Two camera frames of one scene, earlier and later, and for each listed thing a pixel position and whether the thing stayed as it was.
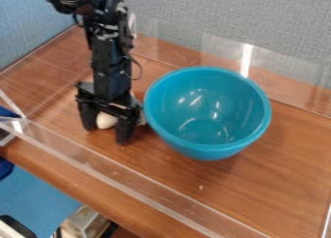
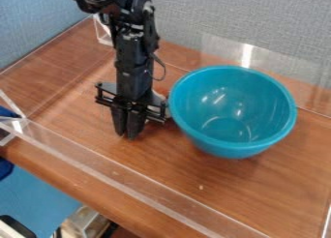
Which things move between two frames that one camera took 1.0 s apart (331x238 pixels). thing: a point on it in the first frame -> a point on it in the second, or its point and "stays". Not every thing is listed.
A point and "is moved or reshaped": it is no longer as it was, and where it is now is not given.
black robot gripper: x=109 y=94 -> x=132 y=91
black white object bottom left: x=14 y=229 stays
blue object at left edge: x=6 y=166 stays
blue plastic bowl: x=208 y=110 is moved or reshaped
